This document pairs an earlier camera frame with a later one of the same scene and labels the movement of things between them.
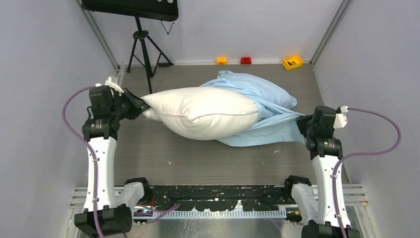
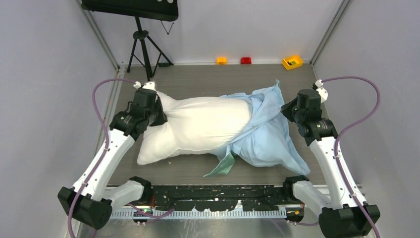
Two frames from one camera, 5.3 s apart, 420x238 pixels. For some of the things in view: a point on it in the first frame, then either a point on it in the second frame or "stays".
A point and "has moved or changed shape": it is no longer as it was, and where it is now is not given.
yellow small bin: x=291 y=62 stays
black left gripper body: x=122 y=107 -> x=147 y=115
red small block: x=245 y=60 stays
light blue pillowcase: x=276 y=124 has moved or changed shape
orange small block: x=221 y=60 stays
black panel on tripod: x=162 y=10 stays
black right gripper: x=302 y=122 -> x=288 y=109
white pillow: x=203 y=113 has moved or changed shape
